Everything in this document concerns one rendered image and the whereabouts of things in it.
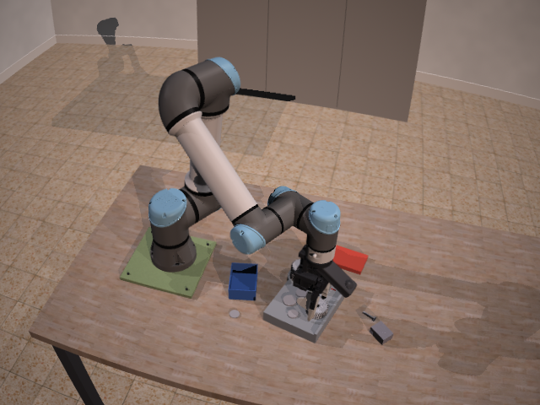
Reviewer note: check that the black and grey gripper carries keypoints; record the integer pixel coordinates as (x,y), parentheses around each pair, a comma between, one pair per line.
(307,278)

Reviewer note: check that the red flat rectangular block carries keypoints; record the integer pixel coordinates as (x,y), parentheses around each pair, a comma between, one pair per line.
(349,260)

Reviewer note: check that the silver toothed gear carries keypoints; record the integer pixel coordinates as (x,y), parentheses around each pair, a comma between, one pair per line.
(321,309)

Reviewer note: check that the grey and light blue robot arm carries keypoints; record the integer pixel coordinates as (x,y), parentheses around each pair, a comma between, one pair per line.
(215,80)

